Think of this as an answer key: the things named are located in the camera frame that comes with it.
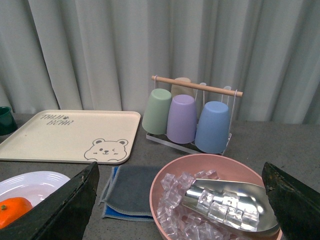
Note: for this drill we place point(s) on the green plastic cup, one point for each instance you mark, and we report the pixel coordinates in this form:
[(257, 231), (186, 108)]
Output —
[(155, 118)]

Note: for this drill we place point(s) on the metal ice scoop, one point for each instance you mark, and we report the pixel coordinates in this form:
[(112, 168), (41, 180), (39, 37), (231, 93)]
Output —
[(240, 197)]

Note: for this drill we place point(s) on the pink bowl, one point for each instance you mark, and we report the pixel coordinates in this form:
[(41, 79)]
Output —
[(227, 169)]

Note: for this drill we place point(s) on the beige plastic cup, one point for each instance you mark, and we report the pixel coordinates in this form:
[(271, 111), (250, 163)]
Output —
[(182, 90)]

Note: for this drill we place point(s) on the blue plastic cup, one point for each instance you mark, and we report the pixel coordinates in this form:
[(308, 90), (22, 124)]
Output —
[(213, 128)]

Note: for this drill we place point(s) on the grey blue folded cloth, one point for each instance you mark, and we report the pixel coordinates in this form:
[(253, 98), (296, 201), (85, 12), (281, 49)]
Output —
[(127, 191)]

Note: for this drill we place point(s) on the clear plastic ice cubes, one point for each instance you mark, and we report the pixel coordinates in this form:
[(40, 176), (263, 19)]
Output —
[(180, 223)]

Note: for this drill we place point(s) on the white round plate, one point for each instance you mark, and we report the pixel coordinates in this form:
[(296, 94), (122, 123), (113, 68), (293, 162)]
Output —
[(33, 186)]

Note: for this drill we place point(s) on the grey white curtain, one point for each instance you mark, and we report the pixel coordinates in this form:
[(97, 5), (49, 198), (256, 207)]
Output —
[(101, 54)]

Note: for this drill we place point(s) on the cream bear serving tray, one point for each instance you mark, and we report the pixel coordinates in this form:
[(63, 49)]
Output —
[(74, 136)]

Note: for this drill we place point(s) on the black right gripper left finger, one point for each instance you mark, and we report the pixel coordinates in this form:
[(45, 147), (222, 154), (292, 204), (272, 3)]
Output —
[(63, 215)]

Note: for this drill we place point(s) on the purple plastic cup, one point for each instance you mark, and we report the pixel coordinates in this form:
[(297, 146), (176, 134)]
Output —
[(182, 119)]

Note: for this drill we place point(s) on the orange mandarin fruit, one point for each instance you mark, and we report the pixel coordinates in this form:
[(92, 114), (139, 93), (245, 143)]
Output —
[(13, 208)]

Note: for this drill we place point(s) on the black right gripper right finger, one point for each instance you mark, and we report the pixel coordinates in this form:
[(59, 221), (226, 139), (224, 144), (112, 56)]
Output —
[(295, 205)]

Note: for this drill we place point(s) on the dark green mug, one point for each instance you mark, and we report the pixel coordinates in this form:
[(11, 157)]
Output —
[(7, 122)]

